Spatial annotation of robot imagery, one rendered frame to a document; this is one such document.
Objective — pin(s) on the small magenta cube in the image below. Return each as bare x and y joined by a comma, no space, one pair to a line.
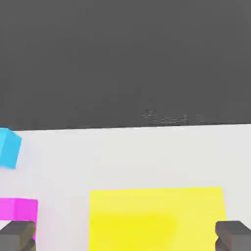
18,208

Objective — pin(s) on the large yellow box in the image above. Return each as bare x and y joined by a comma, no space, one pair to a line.
153,217

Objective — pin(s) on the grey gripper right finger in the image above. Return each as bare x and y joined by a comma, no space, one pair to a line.
234,236

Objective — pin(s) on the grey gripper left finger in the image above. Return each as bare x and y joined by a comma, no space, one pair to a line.
16,236

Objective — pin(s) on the small cyan cube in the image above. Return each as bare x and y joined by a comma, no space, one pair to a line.
8,149

